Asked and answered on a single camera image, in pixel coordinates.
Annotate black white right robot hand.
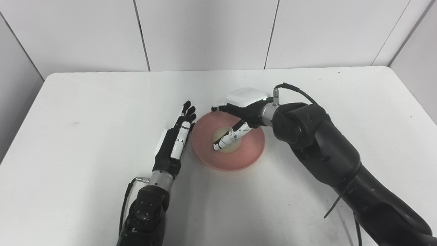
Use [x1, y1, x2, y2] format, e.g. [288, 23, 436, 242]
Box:
[211, 87, 273, 151]

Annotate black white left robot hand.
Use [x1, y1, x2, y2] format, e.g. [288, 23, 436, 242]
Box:
[152, 100, 197, 179]

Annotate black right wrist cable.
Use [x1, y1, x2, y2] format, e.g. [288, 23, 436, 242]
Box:
[273, 83, 363, 246]

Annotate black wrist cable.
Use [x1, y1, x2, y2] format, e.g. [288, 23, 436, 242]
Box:
[118, 176, 151, 236]
[273, 83, 363, 246]

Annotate cream steamed bun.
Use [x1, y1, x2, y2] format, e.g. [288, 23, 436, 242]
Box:
[212, 127, 242, 153]

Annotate pink round plate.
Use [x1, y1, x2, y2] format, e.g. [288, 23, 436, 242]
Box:
[191, 111, 266, 172]

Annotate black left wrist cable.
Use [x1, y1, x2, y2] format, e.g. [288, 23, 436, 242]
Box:
[118, 176, 151, 236]

